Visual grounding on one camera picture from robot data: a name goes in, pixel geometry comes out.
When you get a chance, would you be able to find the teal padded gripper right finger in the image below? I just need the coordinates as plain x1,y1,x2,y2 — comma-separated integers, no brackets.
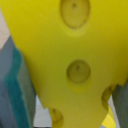
112,81,128,128

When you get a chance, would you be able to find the teal padded gripper left finger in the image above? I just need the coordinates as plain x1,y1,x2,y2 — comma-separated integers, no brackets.
0,37,36,128

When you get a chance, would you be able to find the yellow toy cheese wedge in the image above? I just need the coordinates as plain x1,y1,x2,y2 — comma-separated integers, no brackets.
0,0,128,128

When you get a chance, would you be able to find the yellow toy banana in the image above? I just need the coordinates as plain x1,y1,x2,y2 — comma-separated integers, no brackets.
101,108,116,128

